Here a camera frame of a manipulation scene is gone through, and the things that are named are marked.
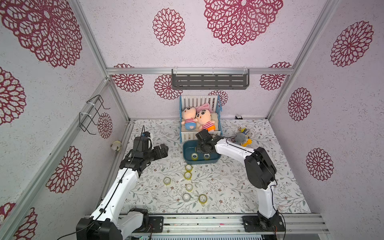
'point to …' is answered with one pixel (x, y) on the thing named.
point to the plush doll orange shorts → (203, 118)
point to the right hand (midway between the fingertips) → (203, 148)
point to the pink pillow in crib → (205, 106)
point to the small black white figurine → (238, 116)
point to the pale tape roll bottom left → (186, 196)
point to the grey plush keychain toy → (242, 137)
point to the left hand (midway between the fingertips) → (161, 150)
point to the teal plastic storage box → (189, 146)
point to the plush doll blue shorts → (189, 114)
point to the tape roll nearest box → (188, 168)
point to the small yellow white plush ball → (116, 145)
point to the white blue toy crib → (214, 101)
